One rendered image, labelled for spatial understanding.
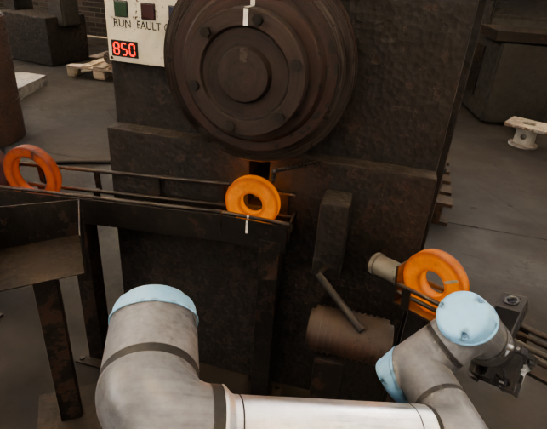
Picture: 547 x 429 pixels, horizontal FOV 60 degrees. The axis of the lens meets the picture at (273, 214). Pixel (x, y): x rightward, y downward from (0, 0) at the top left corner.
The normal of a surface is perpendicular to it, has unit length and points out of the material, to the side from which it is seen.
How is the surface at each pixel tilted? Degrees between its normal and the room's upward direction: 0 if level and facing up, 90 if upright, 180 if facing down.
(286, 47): 90
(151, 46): 90
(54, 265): 5
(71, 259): 5
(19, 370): 0
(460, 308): 46
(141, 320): 10
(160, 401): 29
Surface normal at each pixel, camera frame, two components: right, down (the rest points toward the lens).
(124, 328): -0.43, -0.76
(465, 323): -0.57, -0.48
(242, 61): -0.26, 0.44
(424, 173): 0.07, -0.88
